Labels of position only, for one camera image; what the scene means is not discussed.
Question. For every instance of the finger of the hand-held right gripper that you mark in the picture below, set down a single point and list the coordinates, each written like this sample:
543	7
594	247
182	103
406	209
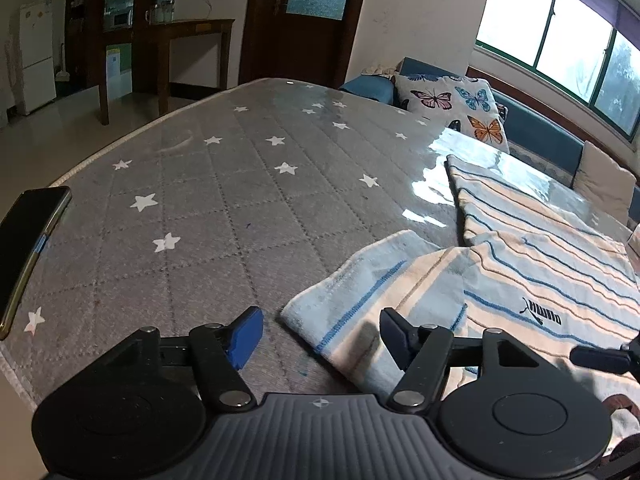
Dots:
600	359

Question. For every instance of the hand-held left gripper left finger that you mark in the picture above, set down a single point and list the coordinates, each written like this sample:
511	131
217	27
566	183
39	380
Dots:
245	337

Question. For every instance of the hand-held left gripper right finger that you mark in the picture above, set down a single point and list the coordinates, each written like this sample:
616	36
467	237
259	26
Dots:
395	340

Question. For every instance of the striped blue cream towel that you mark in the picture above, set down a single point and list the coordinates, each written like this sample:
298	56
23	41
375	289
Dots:
525	270

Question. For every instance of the grey star tablecloth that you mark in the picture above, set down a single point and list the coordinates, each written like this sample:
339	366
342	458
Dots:
200	210

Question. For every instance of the beige pillow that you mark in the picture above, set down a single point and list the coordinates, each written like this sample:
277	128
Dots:
600	180

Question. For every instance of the black smartphone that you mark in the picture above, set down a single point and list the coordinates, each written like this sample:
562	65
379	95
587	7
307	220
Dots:
25	250

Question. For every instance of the blue sofa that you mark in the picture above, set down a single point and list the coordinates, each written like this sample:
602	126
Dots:
535	130

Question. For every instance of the butterfly print pillow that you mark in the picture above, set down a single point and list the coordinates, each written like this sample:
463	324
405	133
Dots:
450	105

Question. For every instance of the cream knitted cloth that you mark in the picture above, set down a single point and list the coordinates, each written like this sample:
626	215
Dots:
380	70

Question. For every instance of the green and white box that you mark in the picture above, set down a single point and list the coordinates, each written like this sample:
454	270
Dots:
119	72

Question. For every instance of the dark wooden door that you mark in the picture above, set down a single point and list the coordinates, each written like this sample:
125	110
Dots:
260	35

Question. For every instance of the dark wooden console table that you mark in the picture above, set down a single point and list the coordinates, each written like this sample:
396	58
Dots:
190	27

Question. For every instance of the broom with dustpan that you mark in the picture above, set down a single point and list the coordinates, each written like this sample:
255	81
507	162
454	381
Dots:
62	75

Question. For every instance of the glass jar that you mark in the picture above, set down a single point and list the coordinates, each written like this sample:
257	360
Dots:
170	9
160	11
150	14

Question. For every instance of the green framed window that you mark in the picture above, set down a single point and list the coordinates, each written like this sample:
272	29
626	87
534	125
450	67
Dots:
520	25

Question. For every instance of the microwave oven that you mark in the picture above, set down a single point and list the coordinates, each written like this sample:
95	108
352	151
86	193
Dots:
122	19

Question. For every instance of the white refrigerator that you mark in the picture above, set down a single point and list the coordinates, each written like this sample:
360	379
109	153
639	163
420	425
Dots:
37	60

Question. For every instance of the dark wooden shelf cabinet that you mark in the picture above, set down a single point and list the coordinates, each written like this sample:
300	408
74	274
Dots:
85	20

